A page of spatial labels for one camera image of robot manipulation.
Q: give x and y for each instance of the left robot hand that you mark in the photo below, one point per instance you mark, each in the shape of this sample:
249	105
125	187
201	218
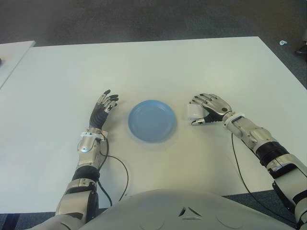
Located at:
98	115

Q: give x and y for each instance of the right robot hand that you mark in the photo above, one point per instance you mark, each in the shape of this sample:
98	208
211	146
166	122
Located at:
216	106

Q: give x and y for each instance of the white charger block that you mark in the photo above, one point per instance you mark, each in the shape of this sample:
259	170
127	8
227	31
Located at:
194	111

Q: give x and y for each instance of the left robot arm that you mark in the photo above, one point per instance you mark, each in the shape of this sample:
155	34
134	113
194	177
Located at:
85	153

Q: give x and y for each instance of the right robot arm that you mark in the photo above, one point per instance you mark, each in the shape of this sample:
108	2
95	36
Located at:
261	141

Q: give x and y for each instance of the blue plate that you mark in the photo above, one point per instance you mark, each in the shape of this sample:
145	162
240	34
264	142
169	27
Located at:
152	121

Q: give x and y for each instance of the small white floor object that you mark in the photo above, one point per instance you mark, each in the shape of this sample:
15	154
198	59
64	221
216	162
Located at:
283	42

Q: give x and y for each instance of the white side table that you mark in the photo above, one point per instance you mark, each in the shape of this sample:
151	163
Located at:
12	55

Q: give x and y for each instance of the grey robot torso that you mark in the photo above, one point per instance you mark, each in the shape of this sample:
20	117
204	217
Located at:
168	210

